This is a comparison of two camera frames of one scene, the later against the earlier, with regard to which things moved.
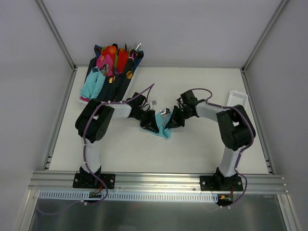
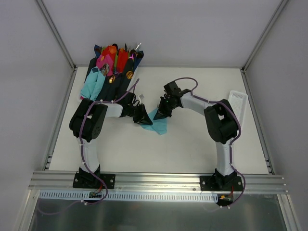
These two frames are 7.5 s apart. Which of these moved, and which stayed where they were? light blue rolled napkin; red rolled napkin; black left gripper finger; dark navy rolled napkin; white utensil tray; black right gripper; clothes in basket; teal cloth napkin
Moved: black right gripper; teal cloth napkin; black left gripper finger
Stayed: red rolled napkin; light blue rolled napkin; white utensil tray; clothes in basket; dark navy rolled napkin
